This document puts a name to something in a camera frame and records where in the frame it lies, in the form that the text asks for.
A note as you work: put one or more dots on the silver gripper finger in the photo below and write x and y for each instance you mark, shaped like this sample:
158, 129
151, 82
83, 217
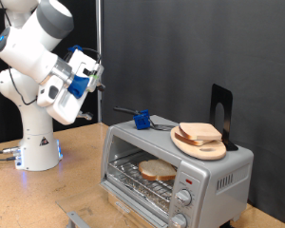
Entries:
100, 87
85, 115

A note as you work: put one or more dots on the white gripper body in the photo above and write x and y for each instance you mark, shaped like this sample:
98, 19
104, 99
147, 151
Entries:
63, 110

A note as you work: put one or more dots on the metal spatula with blue block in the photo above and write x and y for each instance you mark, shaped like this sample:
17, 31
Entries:
142, 120

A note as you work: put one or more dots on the white bread slice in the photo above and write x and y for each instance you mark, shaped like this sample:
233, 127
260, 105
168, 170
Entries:
199, 130
156, 169
188, 141

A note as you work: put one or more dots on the red oven indicator light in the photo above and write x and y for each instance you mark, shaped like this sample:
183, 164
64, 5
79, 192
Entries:
189, 181

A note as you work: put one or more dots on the silver oven knob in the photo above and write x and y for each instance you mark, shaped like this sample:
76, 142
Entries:
179, 221
183, 197

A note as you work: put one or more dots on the silver toaster oven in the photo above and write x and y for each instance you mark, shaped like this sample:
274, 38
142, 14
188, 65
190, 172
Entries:
231, 202

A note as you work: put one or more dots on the vertical metal pole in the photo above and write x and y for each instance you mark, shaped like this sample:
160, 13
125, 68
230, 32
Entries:
99, 28

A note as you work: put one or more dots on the black fabric backdrop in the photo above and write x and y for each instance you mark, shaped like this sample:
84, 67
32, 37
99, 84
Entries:
82, 25

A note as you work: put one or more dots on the gray fabric backdrop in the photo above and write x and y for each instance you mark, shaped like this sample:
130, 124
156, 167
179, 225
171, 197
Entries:
196, 47

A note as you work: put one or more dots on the black metal bookend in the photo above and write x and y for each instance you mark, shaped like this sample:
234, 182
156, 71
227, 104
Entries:
226, 98

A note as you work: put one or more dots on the round wooden cutting board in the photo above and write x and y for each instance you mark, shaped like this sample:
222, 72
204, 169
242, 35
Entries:
209, 153

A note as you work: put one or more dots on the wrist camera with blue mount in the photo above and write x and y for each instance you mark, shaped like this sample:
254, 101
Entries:
78, 86

